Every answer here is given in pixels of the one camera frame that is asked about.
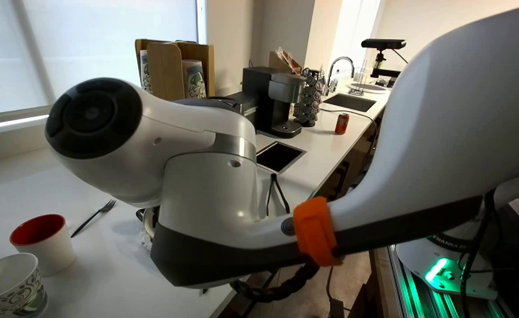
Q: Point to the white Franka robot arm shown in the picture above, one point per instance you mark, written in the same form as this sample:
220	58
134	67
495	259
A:
201	195

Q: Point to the black single-serve coffee machine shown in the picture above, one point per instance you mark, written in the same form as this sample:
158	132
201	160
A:
269	100

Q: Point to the coffee pod holder rack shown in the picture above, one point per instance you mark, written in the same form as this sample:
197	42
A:
308	98

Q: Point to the large patterned paper cup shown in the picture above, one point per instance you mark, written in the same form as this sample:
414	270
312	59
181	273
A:
13	289

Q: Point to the red soda can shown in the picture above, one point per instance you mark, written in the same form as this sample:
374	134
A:
342	125

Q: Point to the wooden condiment box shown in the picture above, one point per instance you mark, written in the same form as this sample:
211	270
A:
282	63

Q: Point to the stack of patterned paper cups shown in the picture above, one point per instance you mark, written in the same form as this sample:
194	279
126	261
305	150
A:
144	68
194	81

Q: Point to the chrome sink faucet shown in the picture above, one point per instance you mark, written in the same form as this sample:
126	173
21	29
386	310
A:
338	65

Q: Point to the black plastic fork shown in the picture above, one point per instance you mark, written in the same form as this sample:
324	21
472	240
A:
93	218

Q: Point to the window with white blind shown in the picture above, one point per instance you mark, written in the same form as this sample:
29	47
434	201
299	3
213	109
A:
95	36

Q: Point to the robot mounting stand green light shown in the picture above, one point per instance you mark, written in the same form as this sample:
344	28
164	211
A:
442	277

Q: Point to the white mug red inside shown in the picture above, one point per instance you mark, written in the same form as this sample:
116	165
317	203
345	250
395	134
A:
45	245

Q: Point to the black stereo camera on tripod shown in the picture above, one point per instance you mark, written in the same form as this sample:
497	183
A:
384	44

